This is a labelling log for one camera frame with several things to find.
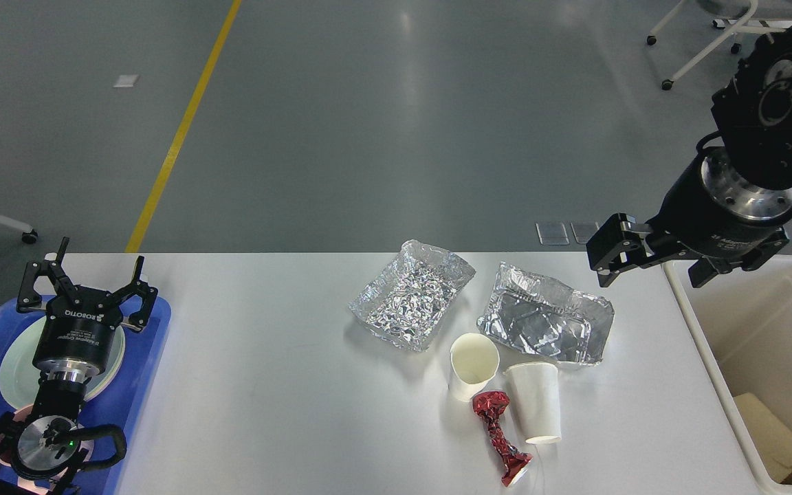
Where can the white paper cup inverted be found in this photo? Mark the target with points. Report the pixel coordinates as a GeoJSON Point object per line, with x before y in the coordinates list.
{"type": "Point", "coordinates": [536, 395]}

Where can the foil tray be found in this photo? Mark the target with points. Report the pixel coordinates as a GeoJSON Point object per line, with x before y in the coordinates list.
{"type": "Point", "coordinates": [405, 303]}

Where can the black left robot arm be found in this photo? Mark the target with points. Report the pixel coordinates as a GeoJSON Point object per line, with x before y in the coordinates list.
{"type": "Point", "coordinates": [62, 393]}

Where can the blue plastic tray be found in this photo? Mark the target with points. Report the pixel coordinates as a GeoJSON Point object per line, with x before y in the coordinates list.
{"type": "Point", "coordinates": [121, 402]}

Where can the beige plastic bin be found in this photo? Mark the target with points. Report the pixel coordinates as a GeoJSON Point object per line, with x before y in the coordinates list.
{"type": "Point", "coordinates": [742, 327]}

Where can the red foil wrapper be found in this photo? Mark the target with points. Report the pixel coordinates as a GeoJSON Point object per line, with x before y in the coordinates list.
{"type": "Point", "coordinates": [490, 407]}

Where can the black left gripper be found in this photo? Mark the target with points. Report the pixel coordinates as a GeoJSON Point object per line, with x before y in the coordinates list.
{"type": "Point", "coordinates": [78, 337]}

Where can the brown paper bag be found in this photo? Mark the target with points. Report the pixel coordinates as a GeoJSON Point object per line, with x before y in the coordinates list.
{"type": "Point", "coordinates": [770, 436]}

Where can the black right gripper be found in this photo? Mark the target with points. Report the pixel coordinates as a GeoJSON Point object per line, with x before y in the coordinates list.
{"type": "Point", "coordinates": [711, 210]}

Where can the mint green plate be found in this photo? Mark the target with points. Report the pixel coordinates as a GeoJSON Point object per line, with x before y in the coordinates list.
{"type": "Point", "coordinates": [19, 379]}

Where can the foil sheet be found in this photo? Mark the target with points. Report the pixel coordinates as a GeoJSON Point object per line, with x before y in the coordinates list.
{"type": "Point", "coordinates": [540, 316]}

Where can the white paper cup upright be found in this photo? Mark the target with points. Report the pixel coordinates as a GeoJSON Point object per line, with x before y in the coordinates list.
{"type": "Point", "coordinates": [474, 361]}

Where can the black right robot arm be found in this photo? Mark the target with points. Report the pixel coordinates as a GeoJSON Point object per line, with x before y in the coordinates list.
{"type": "Point", "coordinates": [753, 114]}

